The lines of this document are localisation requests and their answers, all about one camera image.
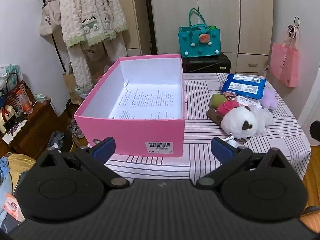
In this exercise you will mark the yellow blanket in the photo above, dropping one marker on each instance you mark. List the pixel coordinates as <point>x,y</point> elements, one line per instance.
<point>22,162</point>

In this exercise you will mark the pink shopping bag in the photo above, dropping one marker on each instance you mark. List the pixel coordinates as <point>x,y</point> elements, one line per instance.
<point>285,65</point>

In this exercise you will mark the cream handbag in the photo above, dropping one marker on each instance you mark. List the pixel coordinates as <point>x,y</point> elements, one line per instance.
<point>6,120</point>

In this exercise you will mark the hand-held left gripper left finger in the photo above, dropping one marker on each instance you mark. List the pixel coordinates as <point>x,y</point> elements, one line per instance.
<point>105,148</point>

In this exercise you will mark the beige wardrobe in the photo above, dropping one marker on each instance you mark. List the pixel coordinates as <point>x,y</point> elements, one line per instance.
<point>225,10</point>

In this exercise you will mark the checkered tote bag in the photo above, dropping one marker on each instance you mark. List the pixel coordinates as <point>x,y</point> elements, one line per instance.
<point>16,92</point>

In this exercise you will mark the wooden cabinet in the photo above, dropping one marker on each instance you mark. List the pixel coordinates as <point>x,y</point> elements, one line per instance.
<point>37,130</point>

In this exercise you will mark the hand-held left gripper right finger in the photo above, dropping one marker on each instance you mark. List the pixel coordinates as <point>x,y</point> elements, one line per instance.
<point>221,148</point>

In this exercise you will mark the purple plush toy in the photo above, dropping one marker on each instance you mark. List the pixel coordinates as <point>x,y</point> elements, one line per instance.
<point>270,97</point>

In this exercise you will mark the pink plastic packet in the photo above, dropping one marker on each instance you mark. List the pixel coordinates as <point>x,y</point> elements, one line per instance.
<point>12,206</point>

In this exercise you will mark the orange drink bottle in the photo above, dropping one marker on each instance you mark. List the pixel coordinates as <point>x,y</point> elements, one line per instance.
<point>25,103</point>

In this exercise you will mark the white tissue packet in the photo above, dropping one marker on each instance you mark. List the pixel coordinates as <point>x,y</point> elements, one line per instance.
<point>247,102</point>

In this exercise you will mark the pink cardboard box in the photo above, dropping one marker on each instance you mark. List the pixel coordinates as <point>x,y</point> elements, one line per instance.
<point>130,135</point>

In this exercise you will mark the canvas tote bag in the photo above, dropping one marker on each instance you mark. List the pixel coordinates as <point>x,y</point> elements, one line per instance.
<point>50,20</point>

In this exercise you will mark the white plastic bag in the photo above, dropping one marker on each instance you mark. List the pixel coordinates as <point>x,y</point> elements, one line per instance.
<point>10,72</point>

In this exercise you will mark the green egg sponge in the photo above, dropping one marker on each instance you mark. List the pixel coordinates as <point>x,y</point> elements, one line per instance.
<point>216,100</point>

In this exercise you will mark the teal felt handbag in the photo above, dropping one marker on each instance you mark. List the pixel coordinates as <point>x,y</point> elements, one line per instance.
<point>197,45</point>

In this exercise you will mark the red heart plush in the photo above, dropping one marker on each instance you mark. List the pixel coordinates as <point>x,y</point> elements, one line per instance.
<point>226,108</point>

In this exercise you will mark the blue wipes packet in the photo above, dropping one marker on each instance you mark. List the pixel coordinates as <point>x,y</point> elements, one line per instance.
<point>243,86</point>

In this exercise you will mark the blue clothing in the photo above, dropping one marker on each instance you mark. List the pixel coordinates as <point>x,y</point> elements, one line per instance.
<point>5,187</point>

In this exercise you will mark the black suitcase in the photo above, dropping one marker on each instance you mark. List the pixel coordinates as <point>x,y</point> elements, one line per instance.
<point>205,63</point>

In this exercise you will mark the plain brown paper bag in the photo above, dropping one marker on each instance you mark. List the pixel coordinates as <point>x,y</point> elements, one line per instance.
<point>72,90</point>

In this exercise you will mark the white plush toy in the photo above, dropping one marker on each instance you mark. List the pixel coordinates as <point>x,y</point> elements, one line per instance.
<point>237,122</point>

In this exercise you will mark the clear plastic bag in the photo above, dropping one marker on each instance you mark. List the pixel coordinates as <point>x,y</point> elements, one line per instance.
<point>267,70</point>

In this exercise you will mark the yellow trash bin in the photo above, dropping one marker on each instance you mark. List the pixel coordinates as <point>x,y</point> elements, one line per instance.
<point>58,140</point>

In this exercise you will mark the floral pink scrunchie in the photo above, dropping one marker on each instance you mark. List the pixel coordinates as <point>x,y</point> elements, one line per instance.
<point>228,95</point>

